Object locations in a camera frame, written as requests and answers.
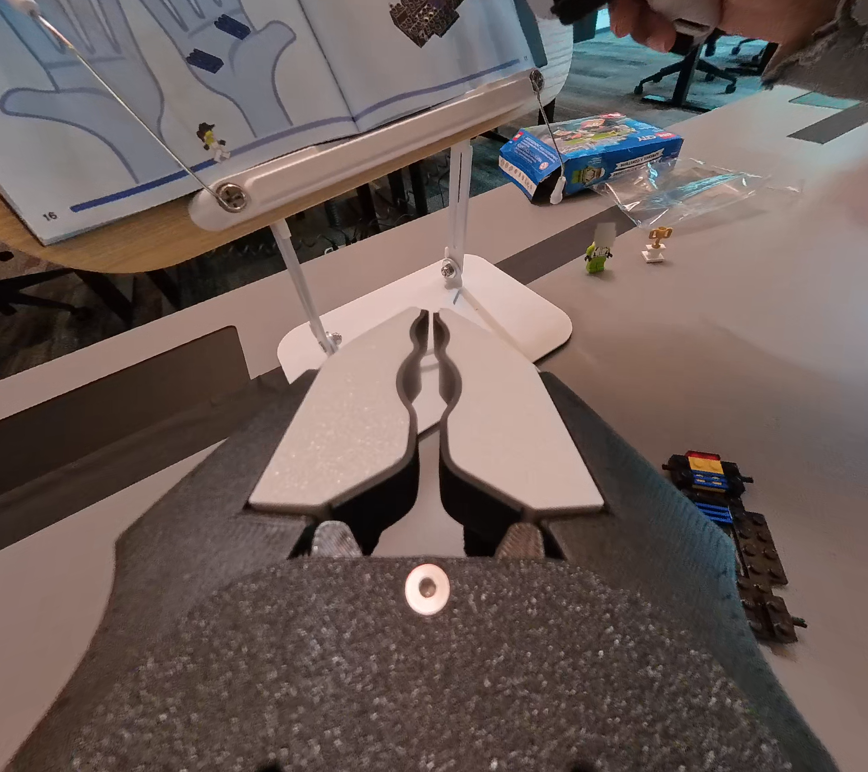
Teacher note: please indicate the small blue lego grille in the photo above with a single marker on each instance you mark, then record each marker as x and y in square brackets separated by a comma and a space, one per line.
[718, 513]
[712, 493]

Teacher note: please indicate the small white lego piece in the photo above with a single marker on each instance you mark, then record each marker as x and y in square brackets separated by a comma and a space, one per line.
[655, 254]

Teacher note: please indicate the black office chair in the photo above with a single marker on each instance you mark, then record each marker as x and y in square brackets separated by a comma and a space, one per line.
[68, 284]
[699, 60]

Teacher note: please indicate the small red lego piece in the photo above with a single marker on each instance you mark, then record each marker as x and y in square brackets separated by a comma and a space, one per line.
[701, 459]

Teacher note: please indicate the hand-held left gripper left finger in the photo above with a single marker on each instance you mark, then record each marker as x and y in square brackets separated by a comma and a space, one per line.
[332, 447]

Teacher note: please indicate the black lego chassis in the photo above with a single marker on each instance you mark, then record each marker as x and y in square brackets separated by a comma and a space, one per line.
[753, 555]

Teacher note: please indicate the white book stand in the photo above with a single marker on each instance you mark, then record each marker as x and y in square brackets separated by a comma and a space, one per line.
[407, 155]

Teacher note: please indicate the blue lego box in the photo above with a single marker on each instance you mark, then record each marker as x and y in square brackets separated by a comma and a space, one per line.
[597, 148]

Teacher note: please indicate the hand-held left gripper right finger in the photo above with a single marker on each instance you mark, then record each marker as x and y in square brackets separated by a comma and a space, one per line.
[522, 447]

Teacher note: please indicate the lime green lego minifigure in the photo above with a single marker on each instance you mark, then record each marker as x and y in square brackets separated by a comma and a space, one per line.
[598, 257]

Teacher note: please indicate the small yellow lego piece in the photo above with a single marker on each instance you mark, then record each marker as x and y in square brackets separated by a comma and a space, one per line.
[707, 475]

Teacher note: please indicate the clear plastic bag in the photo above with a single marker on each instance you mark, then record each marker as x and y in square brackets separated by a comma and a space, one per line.
[705, 189]

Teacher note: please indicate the lego instruction booklet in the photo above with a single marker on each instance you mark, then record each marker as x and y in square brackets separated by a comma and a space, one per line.
[204, 40]

